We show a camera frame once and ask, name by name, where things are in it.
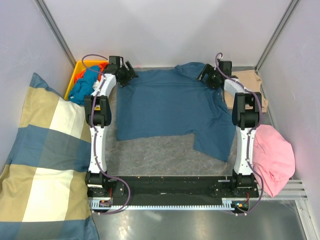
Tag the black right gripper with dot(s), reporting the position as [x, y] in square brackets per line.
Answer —
[208, 70]

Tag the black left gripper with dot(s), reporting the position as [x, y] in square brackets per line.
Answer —
[130, 75]

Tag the dark blue t-shirt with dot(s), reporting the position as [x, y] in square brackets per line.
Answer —
[172, 102]

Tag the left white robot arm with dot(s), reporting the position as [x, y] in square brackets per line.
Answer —
[98, 115]

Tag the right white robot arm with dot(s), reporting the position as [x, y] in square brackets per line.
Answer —
[246, 116]

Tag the orange t-shirt in bin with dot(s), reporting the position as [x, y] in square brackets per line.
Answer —
[93, 74]

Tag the teal t-shirt in bin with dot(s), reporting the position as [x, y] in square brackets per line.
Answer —
[81, 89]

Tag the yellow plastic bin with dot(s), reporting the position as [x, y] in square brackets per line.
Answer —
[79, 68]

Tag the pink t-shirt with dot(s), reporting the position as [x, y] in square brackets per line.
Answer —
[273, 160]

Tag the blue beige checkered pillow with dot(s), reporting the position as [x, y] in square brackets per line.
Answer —
[43, 194]

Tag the left aluminium corner post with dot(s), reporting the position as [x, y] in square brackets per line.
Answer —
[44, 9]

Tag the aluminium corner post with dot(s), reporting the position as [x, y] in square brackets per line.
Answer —
[277, 33]
[44, 9]

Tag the right aluminium corner post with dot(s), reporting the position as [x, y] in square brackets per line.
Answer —
[277, 33]

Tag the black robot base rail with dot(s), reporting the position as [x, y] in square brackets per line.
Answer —
[158, 190]

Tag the grey slotted cable duct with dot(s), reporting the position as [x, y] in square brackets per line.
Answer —
[97, 204]

